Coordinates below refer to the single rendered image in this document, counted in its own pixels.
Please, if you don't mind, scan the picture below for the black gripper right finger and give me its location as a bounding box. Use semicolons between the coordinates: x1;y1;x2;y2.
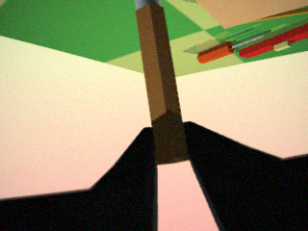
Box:
183;121;308;231

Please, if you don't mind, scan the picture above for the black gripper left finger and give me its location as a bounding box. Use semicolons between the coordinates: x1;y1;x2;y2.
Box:
0;127;159;231

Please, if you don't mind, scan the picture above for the orange-handled awl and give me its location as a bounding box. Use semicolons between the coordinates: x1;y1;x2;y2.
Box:
196;35;263;64

